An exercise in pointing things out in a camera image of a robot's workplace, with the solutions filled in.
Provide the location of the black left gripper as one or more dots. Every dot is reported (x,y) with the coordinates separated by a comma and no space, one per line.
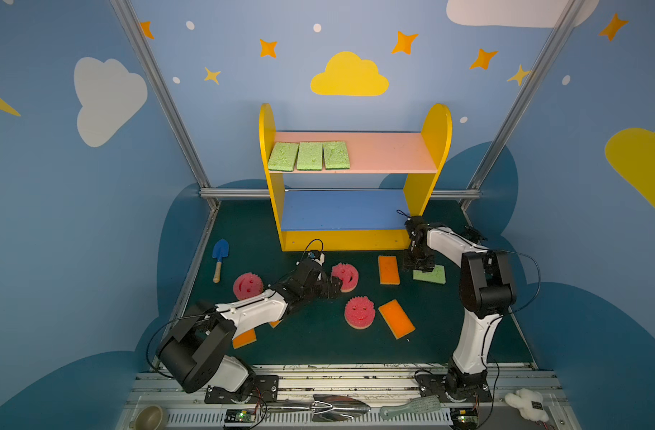
(324,282)

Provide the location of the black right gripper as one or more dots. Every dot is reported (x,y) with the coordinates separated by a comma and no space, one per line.
(420,259)

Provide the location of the green sponge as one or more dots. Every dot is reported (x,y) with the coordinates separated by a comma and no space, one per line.
(436,276)
(336,155)
(283,157)
(310,156)

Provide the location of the pink smiley sponge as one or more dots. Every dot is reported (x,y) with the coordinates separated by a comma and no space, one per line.
(348,275)
(359,313)
(247,285)

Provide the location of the pink smiley sponge front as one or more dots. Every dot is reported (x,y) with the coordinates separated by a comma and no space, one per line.
(359,313)

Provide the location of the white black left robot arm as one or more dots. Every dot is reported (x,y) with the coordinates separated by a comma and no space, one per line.
(195,347)

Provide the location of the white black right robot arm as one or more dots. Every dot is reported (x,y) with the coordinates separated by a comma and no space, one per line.
(486,290)

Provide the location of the yellow shelf with coloured boards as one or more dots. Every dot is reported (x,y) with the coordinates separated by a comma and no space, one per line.
(358,219)

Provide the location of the red toy fire extinguisher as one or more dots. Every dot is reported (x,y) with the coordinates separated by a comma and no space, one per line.
(474,235)

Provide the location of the blue toy shovel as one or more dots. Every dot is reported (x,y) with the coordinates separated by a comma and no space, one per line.
(220,252)

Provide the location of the silver metal trowel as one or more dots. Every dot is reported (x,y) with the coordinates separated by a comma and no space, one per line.
(323,408)

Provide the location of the pale green brush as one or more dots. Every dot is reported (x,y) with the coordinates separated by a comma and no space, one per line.
(422,405)

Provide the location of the left green circuit board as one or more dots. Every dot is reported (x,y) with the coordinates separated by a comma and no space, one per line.
(237,418)

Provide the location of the green circuit board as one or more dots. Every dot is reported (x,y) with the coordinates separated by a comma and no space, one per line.
(464,419)
(237,418)

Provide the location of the right green circuit board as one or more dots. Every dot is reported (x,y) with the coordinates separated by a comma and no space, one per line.
(464,419)

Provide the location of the white plush toy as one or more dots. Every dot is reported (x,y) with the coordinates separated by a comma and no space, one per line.
(530,405)

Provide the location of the beige bowl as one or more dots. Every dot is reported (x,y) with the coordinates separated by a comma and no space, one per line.
(150,418)

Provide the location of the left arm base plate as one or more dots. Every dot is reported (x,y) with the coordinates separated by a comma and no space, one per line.
(264,388)

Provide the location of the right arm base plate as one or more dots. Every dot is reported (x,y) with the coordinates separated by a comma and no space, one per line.
(454,387)

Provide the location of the aluminium rail base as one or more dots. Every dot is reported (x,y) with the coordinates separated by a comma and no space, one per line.
(377,385)

